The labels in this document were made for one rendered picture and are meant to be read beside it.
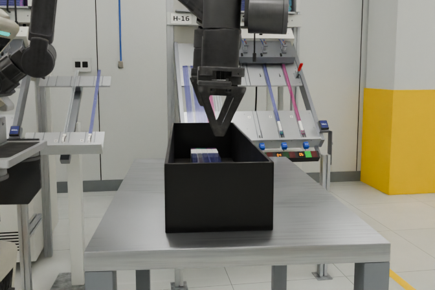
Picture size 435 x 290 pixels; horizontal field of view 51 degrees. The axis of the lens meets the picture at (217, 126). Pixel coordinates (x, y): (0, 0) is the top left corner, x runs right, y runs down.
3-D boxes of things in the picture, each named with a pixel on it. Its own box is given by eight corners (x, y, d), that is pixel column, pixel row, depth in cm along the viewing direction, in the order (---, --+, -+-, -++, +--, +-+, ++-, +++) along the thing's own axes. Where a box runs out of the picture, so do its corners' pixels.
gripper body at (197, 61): (213, 75, 132) (214, 49, 131) (216, 76, 122) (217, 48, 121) (190, 74, 131) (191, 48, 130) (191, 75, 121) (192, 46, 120)
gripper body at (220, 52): (236, 79, 75) (239, 33, 75) (244, 81, 65) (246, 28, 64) (197, 78, 75) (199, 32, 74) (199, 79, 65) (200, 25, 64)
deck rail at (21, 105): (15, 155, 207) (12, 147, 203) (10, 155, 207) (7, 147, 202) (36, 50, 252) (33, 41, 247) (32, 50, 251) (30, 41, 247)
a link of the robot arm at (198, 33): (192, 26, 127) (197, 24, 121) (216, 28, 128) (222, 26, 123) (191, 52, 127) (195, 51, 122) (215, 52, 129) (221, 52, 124)
